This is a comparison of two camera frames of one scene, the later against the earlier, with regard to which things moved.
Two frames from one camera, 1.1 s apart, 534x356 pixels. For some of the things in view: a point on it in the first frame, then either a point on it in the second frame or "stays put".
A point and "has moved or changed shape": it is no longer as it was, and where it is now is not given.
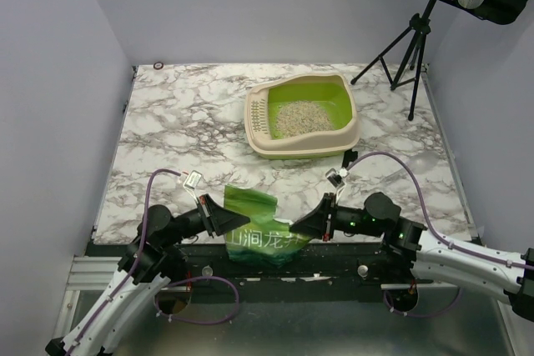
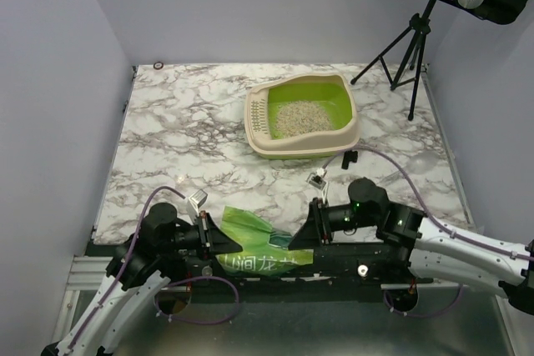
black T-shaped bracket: [349, 156] stays put
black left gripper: [216, 218] to [213, 239]
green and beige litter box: [303, 116] stays put
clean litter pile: [297, 117] stays put
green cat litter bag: [264, 240] has moved or changed shape
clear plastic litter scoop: [421, 162] stays put
